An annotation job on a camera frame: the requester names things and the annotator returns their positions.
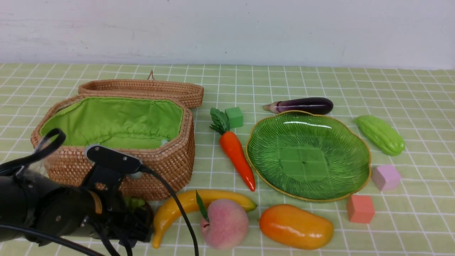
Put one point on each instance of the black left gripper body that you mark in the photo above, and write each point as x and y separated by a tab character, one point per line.
78	212

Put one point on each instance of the dark purple toy mangosteen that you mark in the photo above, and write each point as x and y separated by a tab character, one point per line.
134	203

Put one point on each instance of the yellow toy banana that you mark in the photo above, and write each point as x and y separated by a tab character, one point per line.
169	212

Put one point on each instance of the pink toy peach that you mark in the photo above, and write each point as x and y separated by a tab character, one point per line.
224	225

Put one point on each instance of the orange toy mango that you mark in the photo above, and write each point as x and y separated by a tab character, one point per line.
294	227

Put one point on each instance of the purple toy eggplant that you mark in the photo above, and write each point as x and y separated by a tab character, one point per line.
313	105

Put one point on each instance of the green toy bitter gourd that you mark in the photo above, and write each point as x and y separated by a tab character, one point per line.
381	134

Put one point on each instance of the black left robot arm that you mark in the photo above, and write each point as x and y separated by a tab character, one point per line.
35	201

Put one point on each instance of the woven wicker basket green lining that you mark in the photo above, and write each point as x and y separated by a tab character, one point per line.
157	130

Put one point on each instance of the woven wicker basket lid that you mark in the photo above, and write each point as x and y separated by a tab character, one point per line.
188	94

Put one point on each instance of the orange toy carrot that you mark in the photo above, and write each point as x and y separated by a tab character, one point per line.
232	147

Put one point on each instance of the green foam cube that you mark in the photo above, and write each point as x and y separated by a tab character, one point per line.
235	116

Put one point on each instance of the green leaf-shaped glass plate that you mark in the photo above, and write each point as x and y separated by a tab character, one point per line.
310	157

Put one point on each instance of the salmon red foam cube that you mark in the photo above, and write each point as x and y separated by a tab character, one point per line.
360	209

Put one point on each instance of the pink-purple foam cube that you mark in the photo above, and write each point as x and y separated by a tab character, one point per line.
386	177

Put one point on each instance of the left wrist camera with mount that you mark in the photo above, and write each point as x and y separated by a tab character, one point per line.
110	167

